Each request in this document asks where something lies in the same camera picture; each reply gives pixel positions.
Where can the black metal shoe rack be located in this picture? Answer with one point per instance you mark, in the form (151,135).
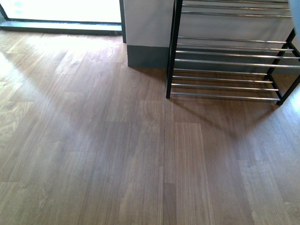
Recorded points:
(234,49)

